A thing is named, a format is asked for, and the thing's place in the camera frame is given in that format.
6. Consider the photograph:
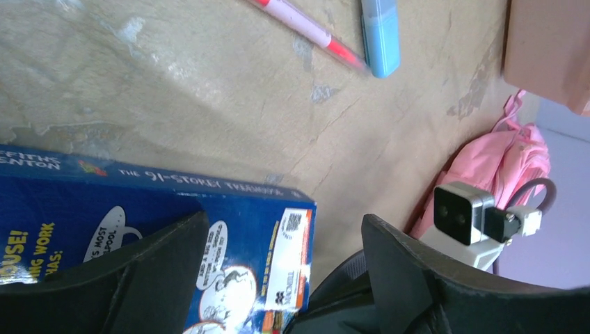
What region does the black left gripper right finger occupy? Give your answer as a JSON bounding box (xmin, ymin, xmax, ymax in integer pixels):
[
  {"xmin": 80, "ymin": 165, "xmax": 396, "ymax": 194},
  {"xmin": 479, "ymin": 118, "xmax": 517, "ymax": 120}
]
[{"xmin": 361, "ymin": 214, "xmax": 589, "ymax": 333}]

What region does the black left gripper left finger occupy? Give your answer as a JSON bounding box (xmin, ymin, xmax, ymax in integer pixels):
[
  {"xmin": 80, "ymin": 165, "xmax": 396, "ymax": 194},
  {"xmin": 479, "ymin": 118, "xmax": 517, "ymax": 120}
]
[{"xmin": 1, "ymin": 212, "xmax": 209, "ymax": 333}]

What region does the blue orange picture book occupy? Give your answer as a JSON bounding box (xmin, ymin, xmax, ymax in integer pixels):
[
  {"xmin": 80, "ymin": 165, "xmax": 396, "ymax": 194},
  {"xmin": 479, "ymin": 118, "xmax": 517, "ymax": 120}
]
[{"xmin": 1, "ymin": 145, "xmax": 317, "ymax": 333}]

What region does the pink student backpack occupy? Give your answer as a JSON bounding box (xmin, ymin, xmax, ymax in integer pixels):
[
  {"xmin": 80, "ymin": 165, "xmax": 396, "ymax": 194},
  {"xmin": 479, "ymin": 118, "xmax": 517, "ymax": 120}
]
[{"xmin": 436, "ymin": 90, "xmax": 557, "ymax": 213}]

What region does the blue highlighter marker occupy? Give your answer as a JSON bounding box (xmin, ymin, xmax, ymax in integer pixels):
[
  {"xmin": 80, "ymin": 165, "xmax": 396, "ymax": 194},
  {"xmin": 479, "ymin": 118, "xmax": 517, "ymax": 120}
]
[{"xmin": 361, "ymin": 0, "xmax": 401, "ymax": 79}]

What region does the translucent orange plastic box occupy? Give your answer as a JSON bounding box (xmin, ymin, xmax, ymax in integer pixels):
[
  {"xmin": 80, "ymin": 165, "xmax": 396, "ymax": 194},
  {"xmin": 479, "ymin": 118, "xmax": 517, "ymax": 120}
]
[{"xmin": 503, "ymin": 0, "xmax": 589, "ymax": 116}]

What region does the red pen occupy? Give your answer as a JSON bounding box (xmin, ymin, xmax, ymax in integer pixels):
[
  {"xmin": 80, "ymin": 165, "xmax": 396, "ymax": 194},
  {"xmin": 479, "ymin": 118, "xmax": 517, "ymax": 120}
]
[{"xmin": 250, "ymin": 0, "xmax": 368, "ymax": 73}]

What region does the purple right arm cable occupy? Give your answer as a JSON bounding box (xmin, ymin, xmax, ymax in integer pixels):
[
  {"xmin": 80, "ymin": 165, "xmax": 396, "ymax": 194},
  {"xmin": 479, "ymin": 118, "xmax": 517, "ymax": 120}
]
[{"xmin": 491, "ymin": 177, "xmax": 558, "ymax": 276}]

